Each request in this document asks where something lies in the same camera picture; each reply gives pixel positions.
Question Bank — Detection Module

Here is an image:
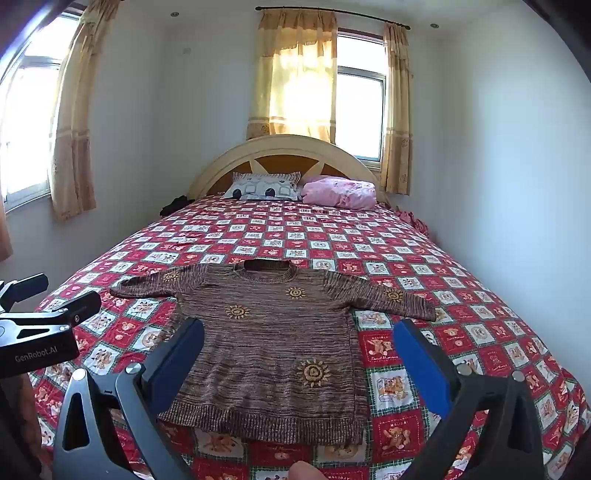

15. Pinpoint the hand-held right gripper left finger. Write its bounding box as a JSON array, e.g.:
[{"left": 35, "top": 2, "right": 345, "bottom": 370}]
[{"left": 53, "top": 318, "right": 206, "bottom": 480}]

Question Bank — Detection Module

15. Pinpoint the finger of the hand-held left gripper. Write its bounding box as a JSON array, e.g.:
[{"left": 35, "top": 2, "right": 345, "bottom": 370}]
[
  {"left": 0, "top": 274, "right": 50, "bottom": 311},
  {"left": 46, "top": 291, "right": 102, "bottom": 329}
]

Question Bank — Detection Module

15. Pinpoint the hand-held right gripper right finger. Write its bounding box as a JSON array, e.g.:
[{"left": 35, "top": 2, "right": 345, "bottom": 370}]
[{"left": 392, "top": 318, "right": 548, "bottom": 480}]

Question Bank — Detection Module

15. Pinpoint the brown knitted sweater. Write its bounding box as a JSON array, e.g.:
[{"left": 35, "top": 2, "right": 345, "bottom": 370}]
[{"left": 110, "top": 259, "right": 438, "bottom": 448}]

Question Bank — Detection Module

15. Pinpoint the person's right hand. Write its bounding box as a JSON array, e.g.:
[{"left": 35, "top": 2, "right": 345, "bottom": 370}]
[{"left": 288, "top": 460, "right": 320, "bottom": 480}]

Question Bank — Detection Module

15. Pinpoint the orange curtain edge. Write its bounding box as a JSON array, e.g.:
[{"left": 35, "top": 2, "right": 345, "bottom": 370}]
[{"left": 0, "top": 198, "right": 14, "bottom": 263}]

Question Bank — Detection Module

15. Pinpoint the red printed patchwork blanket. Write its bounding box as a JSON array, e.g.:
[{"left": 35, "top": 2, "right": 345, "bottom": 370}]
[{"left": 28, "top": 193, "right": 591, "bottom": 480}]

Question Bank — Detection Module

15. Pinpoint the dark cloth beside bed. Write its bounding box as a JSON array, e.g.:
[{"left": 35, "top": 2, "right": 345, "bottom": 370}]
[{"left": 160, "top": 195, "right": 191, "bottom": 217}]

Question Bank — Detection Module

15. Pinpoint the yellow patterned side curtain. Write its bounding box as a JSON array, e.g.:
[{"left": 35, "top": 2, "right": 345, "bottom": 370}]
[{"left": 48, "top": 0, "right": 122, "bottom": 221}]

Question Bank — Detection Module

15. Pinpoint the pink ruffled cloth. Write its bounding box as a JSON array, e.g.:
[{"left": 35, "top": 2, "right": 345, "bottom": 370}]
[{"left": 394, "top": 205, "right": 432, "bottom": 236}]

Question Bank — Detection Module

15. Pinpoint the large side window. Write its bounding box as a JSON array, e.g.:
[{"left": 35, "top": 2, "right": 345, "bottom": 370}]
[{"left": 0, "top": 11, "right": 84, "bottom": 210}]

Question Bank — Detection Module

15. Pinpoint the pink pillow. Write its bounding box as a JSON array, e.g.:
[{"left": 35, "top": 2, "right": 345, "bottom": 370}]
[{"left": 302, "top": 175, "right": 377, "bottom": 210}]

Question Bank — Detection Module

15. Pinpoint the white patterned pillow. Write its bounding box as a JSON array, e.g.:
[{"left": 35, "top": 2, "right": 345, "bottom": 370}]
[{"left": 221, "top": 172, "right": 303, "bottom": 201}]

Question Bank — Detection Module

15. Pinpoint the cream arched bed headboard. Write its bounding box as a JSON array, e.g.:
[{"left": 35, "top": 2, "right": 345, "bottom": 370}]
[{"left": 188, "top": 134, "right": 391, "bottom": 204}]

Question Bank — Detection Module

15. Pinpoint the narrow yellow curtain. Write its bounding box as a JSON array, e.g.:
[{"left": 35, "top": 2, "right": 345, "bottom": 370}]
[{"left": 379, "top": 22, "right": 411, "bottom": 197}]

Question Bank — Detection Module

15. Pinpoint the window behind bed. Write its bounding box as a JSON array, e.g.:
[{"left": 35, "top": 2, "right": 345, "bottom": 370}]
[{"left": 336, "top": 30, "right": 387, "bottom": 163}]

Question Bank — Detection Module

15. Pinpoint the wide yellow curtain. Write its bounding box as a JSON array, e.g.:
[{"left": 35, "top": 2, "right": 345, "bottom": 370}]
[{"left": 246, "top": 9, "right": 339, "bottom": 144}]

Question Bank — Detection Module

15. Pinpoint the dark curtain rod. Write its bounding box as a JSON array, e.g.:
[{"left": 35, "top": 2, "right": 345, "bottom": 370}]
[{"left": 255, "top": 6, "right": 411, "bottom": 29}]

